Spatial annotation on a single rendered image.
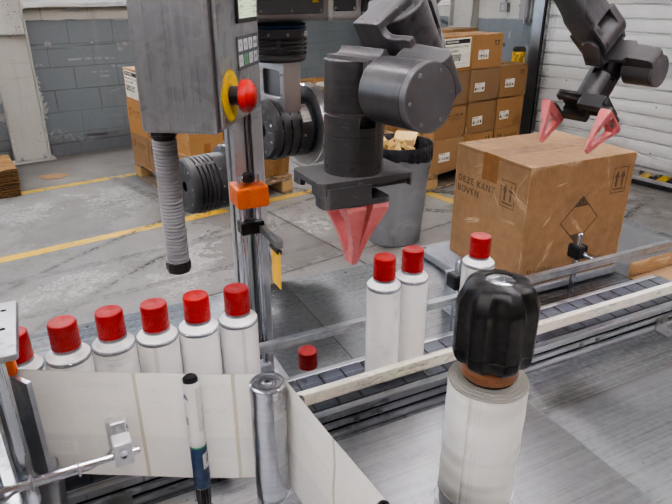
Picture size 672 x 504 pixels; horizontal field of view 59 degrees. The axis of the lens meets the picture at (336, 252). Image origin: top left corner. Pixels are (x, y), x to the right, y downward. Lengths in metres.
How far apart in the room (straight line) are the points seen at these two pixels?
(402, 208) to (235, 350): 2.81
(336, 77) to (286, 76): 0.86
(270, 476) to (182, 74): 0.45
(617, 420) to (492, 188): 0.55
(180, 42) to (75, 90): 5.57
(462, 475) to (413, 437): 0.17
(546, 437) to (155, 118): 0.65
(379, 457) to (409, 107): 0.49
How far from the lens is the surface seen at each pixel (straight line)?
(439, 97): 0.50
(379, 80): 0.50
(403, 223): 3.58
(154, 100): 0.73
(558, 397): 1.06
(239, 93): 0.71
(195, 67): 0.70
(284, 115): 1.41
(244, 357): 0.80
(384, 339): 0.90
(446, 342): 1.05
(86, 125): 6.32
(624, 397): 1.10
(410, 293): 0.90
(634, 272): 1.53
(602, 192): 1.41
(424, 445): 0.84
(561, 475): 0.84
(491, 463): 0.68
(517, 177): 1.27
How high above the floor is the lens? 1.44
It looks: 24 degrees down
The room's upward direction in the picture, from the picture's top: straight up
